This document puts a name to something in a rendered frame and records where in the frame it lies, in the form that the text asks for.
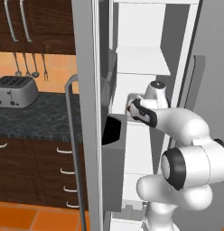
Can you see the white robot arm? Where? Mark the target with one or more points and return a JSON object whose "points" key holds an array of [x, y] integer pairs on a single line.
{"points": [[189, 126]]}

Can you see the grey freezer door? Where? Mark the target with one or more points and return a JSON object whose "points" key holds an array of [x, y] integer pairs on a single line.
{"points": [[85, 90]]}

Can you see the white freezer rack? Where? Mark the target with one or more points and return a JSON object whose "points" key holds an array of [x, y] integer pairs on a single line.
{"points": [[142, 61]]}

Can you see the white freezer interior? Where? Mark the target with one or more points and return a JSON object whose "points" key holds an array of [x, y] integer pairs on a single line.
{"points": [[138, 27]]}

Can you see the tall grey door bin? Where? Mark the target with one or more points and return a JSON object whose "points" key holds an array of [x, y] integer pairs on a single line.
{"points": [[114, 174]]}

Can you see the hanging metal fork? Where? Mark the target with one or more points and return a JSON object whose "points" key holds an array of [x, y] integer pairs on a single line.
{"points": [[45, 73]]}

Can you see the hanging metal ladle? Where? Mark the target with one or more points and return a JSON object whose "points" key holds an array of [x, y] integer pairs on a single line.
{"points": [[35, 71]]}

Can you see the dark wood base cupboards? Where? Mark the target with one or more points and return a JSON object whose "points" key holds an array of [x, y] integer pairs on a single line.
{"points": [[35, 174]]}

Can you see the silver toaster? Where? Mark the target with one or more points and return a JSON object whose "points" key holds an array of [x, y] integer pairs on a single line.
{"points": [[16, 91]]}

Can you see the hanging metal slotted spoon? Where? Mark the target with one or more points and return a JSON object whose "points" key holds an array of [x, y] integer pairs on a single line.
{"points": [[17, 70]]}

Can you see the grey closed fridge door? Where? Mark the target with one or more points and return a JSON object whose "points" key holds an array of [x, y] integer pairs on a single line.
{"points": [[214, 60]]}

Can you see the dark wood wall cupboards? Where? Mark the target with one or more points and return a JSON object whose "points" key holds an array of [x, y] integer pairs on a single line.
{"points": [[47, 27]]}

